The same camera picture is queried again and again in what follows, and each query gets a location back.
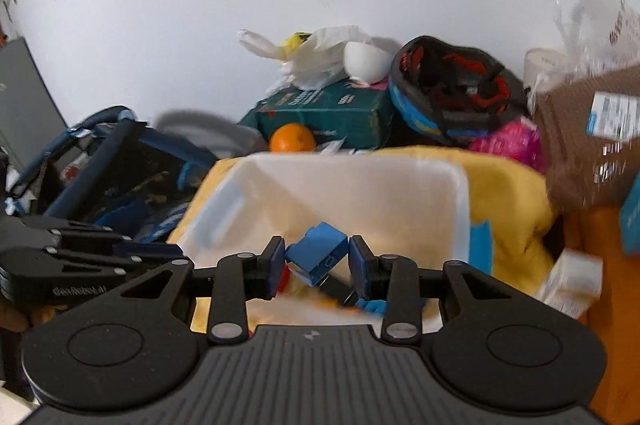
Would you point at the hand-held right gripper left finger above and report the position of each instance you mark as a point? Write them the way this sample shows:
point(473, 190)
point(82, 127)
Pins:
point(274, 266)

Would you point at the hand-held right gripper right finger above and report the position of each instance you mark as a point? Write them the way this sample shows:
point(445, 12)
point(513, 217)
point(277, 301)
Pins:
point(358, 266)

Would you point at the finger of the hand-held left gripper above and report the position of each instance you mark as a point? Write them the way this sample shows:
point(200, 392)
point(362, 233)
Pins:
point(30, 231)
point(150, 255)

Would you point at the blue toy block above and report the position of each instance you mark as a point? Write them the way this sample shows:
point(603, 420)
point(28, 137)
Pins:
point(316, 250)

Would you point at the white plastic bin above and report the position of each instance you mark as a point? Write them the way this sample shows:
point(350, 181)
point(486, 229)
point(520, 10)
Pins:
point(350, 195)

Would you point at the orange wooden desktop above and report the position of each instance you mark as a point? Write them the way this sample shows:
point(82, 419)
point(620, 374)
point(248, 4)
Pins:
point(617, 335)

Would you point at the red toy piece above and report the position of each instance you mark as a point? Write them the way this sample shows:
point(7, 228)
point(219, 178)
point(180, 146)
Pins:
point(285, 280)

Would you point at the small blue toy piece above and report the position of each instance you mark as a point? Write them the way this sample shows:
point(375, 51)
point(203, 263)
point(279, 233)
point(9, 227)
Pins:
point(372, 306)

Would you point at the blue black stroller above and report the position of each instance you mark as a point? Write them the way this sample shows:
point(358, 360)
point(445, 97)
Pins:
point(125, 165)

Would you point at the grey cabinet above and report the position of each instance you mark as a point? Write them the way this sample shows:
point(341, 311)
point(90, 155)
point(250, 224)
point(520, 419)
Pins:
point(27, 105)

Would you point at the orange fruit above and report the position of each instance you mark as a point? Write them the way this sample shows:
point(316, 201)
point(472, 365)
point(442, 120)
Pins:
point(293, 139)

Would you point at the teal cardboard box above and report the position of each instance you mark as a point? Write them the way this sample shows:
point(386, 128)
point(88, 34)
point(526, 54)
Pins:
point(325, 110)

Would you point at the yellow cloth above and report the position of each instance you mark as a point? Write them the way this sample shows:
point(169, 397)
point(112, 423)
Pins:
point(510, 200)

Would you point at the pink packet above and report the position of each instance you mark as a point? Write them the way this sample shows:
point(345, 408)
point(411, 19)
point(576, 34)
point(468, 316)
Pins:
point(510, 142)

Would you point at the black red blue helmet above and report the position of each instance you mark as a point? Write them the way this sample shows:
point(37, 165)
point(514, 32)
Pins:
point(450, 90)

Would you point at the white bowl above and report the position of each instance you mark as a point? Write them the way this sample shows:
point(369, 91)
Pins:
point(366, 61)

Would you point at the white plastic bag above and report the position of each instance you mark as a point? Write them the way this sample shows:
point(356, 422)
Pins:
point(315, 55)

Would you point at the small white box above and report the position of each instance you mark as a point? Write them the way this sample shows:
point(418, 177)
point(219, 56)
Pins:
point(572, 281)

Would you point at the yellow packet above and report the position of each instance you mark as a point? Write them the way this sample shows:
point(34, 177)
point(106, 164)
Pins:
point(295, 39)

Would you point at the brown cardboard box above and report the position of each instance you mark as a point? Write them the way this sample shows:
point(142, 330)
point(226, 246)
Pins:
point(575, 145)

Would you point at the white tape roll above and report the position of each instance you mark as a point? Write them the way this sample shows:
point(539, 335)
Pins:
point(542, 61)

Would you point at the light blue box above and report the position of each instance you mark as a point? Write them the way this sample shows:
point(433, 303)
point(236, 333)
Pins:
point(631, 215)

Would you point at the clear plastic bag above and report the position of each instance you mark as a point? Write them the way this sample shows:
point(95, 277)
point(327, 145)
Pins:
point(595, 25)

